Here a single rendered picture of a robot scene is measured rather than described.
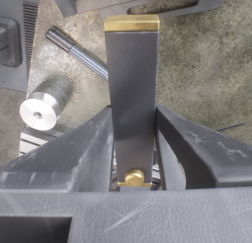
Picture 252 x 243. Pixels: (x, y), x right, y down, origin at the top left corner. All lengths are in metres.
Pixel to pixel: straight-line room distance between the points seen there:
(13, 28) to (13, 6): 0.08
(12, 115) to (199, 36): 1.51
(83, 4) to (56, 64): 0.09
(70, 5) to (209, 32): 0.16
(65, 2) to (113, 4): 0.05
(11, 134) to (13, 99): 0.33
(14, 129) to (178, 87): 1.55
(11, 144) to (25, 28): 1.07
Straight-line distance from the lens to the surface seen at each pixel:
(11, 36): 1.03
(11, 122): 1.73
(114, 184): 0.16
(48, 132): 0.37
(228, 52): 0.30
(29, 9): 1.01
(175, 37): 0.28
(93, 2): 0.27
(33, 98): 0.30
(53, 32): 0.29
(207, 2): 0.27
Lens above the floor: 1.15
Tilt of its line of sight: 54 degrees down
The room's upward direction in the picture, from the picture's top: 171 degrees counter-clockwise
